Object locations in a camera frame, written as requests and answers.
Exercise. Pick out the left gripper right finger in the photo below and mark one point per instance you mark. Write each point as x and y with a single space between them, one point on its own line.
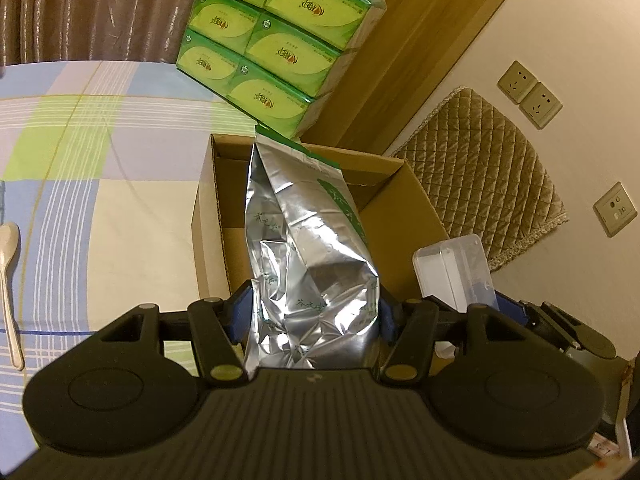
408 330

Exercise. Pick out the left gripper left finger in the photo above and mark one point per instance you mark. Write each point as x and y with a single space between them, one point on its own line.
218 329

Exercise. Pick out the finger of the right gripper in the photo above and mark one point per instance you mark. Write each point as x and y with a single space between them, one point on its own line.
511 308

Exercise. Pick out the clear plastic tray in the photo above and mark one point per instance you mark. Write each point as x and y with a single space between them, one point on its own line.
456 272

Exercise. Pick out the silver green foil bag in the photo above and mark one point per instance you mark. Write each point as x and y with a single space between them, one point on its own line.
316 289

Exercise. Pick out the cream plastic spoon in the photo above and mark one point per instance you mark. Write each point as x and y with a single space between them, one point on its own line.
9 242

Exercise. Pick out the large cardboard box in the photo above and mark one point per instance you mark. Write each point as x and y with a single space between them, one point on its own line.
394 210

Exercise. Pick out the quilted chair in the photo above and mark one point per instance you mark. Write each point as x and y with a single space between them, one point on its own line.
483 177

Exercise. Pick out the checkered tablecloth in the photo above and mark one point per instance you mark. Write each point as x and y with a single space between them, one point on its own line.
100 167

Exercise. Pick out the green tissue pack stack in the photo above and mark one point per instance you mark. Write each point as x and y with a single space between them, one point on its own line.
276 60

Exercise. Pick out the wooden door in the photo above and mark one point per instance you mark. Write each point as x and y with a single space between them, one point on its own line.
406 57

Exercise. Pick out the brown curtain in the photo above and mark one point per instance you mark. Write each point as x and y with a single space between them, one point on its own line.
92 30

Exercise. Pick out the single wall socket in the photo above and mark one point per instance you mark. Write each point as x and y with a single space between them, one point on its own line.
615 209

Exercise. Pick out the double wall socket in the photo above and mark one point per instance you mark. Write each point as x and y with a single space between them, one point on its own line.
534 99

